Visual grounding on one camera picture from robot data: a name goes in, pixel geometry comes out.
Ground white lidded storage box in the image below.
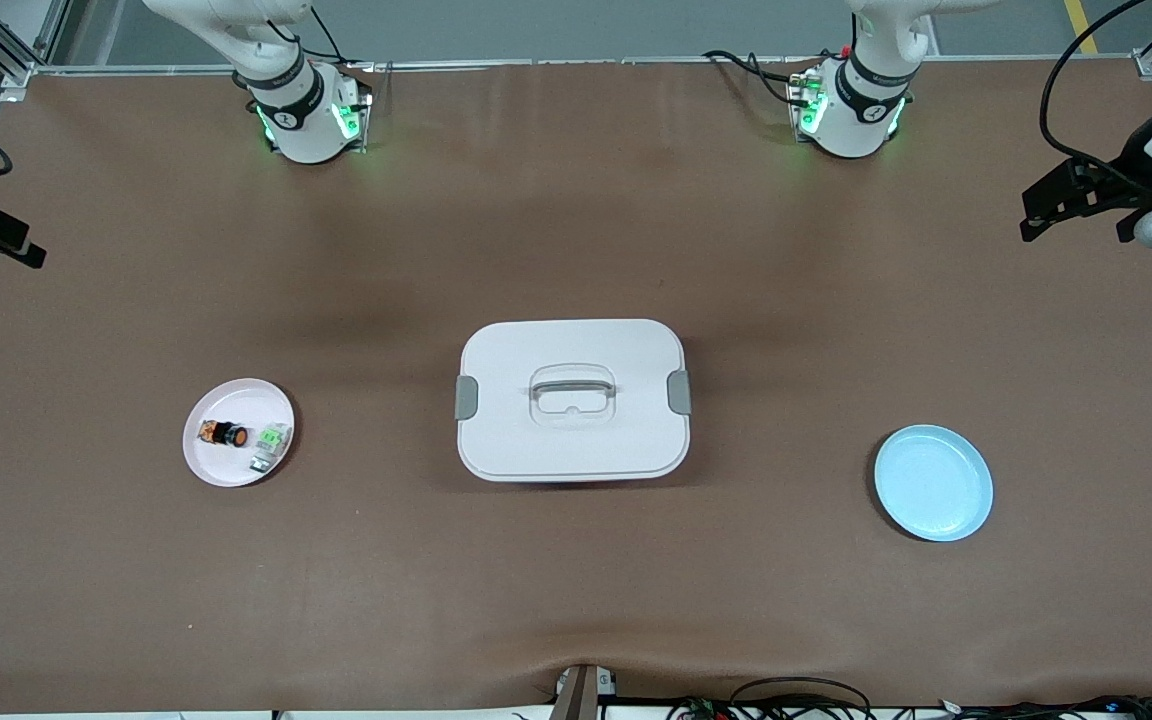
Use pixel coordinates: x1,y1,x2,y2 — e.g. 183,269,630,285
454,318,694,484

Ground pink round plate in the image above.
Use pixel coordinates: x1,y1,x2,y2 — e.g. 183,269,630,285
182,378,296,489

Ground light blue round plate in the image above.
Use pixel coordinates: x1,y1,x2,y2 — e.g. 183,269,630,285
873,424,994,543

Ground brown table cover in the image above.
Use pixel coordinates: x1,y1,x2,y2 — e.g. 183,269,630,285
0,55,1152,716

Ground green push-button switch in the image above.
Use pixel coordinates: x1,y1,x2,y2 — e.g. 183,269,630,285
248,423,293,474

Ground black arm base cables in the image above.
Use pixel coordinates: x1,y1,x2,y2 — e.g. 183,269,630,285
701,48,809,107

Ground metal table edge rail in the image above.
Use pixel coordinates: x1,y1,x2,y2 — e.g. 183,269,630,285
31,55,1142,79

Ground black cable bundle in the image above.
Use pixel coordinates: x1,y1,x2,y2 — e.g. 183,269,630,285
666,695,1152,720

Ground grey box handle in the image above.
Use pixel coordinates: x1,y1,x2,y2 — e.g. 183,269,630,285
531,378,617,401

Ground black cable loop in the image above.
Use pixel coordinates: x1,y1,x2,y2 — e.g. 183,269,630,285
731,677,874,720

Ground brown and white bracket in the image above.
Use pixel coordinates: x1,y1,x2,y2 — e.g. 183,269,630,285
548,662,619,720

